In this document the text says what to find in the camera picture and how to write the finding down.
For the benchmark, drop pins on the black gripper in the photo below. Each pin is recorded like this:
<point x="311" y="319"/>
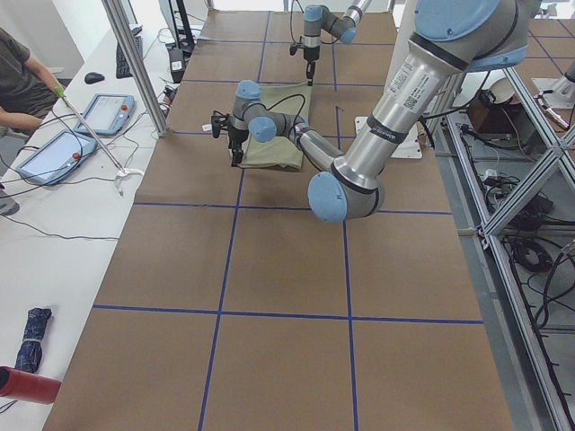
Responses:
<point x="310" y="57"/>
<point x="235" y="135"/>

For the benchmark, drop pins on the olive green long-sleeve shirt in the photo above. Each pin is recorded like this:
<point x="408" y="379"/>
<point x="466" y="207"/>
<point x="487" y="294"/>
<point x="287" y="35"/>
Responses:
<point x="270" y="148"/>

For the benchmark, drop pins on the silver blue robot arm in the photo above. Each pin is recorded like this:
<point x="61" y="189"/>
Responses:
<point x="318" y="18"/>
<point x="448" y="38"/>

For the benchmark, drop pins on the upper blue teach pendant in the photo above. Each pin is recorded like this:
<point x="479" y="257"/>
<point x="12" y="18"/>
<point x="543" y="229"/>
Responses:
<point x="107" y="113"/>

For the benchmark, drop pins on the blue teach pendant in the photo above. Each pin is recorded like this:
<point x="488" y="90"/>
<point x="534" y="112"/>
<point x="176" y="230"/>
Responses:
<point x="56" y="159"/>
<point x="107" y="113"/>

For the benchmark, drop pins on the black keyboard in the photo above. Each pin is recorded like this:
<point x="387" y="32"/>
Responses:
<point x="122" y="65"/>

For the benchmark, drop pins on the black computer mouse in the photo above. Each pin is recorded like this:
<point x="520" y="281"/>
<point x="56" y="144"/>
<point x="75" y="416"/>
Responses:
<point x="93" y="78"/>

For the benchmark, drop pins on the lower blue teach pendant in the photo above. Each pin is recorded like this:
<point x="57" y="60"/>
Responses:
<point x="56" y="159"/>

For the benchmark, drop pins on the seated person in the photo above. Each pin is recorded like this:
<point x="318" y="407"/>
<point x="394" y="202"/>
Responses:
<point x="28" y="88"/>

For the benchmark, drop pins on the dark blue folded umbrella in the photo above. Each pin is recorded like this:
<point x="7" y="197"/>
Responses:
<point x="30" y="352"/>

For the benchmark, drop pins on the red cylinder bottle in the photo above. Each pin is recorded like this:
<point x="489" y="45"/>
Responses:
<point x="20" y="385"/>

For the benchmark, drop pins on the aluminium frame post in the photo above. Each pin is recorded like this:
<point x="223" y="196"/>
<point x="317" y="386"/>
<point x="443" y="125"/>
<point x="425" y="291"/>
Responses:
<point x="120" y="26"/>

